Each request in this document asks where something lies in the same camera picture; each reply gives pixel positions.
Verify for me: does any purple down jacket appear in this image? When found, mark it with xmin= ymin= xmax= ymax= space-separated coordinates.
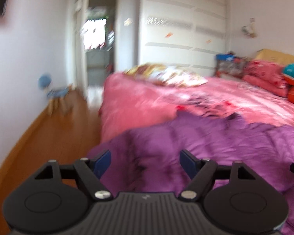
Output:
xmin=87 ymin=111 xmax=294 ymax=234

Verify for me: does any pink bed blanket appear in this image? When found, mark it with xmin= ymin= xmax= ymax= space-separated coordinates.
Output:
xmin=99 ymin=73 xmax=294 ymax=142

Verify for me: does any patterned yellow pillow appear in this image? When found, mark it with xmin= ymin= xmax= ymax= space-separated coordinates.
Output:
xmin=123 ymin=63 xmax=208 ymax=88

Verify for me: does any pink folded quilt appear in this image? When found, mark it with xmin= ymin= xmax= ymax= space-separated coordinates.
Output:
xmin=242 ymin=60 xmax=289 ymax=98

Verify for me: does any blue box on nightstand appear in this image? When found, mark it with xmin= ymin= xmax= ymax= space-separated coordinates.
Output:
xmin=216 ymin=54 xmax=235 ymax=61

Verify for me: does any yellow padded headboard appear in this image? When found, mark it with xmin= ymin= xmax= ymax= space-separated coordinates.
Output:
xmin=254 ymin=49 xmax=294 ymax=66

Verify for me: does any white sliding wardrobe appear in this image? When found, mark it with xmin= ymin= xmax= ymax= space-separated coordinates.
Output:
xmin=138 ymin=0 xmax=230 ymax=77

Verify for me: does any white room door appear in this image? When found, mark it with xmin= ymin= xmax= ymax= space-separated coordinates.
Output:
xmin=73 ymin=0 xmax=89 ymax=99

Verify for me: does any wall lamp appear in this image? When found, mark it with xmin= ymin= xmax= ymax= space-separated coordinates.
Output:
xmin=242 ymin=18 xmax=257 ymax=38

